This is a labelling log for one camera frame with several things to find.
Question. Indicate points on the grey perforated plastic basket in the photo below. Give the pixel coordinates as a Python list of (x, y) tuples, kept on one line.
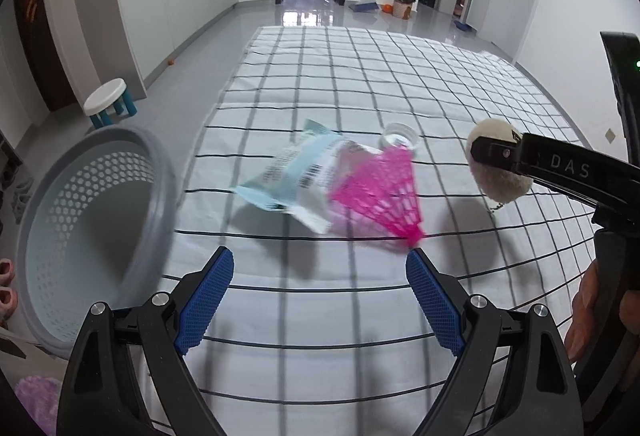
[(100, 226)]

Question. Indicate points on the white and teal stool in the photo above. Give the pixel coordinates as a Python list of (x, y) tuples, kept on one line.
[(105, 94)]

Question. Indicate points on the pink fuzzy slipper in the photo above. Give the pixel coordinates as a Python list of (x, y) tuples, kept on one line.
[(5, 271), (7, 303)]

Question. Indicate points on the purple fuzzy cloth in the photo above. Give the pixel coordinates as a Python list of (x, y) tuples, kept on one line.
[(37, 401)]

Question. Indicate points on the white checked tablecloth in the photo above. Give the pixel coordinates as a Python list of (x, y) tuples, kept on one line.
[(350, 81)]

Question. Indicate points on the clear plastic cup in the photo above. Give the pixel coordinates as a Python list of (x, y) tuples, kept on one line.
[(400, 134)]

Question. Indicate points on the dark brown door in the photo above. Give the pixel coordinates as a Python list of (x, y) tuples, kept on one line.
[(45, 66)]

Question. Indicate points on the light blue wipes packet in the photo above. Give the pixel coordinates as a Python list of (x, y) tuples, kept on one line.
[(295, 166)]

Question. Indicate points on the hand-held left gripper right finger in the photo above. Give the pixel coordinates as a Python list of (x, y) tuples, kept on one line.
[(435, 301)]

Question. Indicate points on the person's right hand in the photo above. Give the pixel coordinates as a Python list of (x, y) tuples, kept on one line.
[(582, 311)]

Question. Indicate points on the grey sideboard cabinet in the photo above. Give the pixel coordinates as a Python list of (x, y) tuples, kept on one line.
[(190, 1)]

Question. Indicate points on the wall socket plate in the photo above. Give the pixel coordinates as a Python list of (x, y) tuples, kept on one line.
[(610, 135)]

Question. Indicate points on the wicker waste bin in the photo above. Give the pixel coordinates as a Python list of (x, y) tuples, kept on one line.
[(402, 9)]

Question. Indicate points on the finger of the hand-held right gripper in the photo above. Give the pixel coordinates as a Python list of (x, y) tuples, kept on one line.
[(550, 164)]

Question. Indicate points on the cream plush ball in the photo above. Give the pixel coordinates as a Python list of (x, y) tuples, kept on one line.
[(500, 186)]

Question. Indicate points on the pink plastic shuttlecock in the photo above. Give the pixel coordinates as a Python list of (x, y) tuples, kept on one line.
[(385, 191)]

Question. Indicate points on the small blue floor object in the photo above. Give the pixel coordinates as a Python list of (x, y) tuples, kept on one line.
[(462, 25)]

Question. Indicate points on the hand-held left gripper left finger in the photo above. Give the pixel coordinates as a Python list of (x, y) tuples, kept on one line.
[(205, 301)]

